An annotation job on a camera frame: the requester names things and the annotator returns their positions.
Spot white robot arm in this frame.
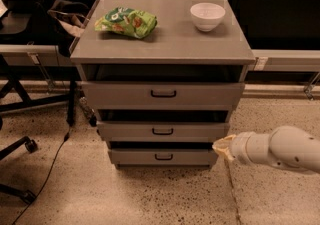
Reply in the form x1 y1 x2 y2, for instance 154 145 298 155
213 126 320 173

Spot black office chair base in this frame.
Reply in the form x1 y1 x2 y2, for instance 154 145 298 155
0 115 39 205

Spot grey drawer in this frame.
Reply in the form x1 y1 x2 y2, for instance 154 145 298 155
97 121 230 142
82 81 244 110
108 149 217 166

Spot grey top drawer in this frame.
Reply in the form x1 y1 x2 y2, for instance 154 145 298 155
82 81 244 110

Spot green snack bag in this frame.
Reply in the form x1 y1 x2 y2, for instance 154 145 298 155
94 7 157 39

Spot grey bottom drawer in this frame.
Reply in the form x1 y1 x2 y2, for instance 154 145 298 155
108 149 217 166

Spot black floor cable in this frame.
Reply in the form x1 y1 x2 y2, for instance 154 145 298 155
11 125 72 225

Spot black desk frame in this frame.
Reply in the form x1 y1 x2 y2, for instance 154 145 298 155
0 56 77 126

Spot grey drawer cabinet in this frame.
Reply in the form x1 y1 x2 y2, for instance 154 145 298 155
71 0 254 151

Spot black chair seat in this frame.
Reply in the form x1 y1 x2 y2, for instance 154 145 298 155
0 0 46 44

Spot dark bag with strap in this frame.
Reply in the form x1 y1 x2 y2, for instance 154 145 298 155
47 0 90 57

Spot white ceramic bowl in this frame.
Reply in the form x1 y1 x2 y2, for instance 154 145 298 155
190 3 226 32

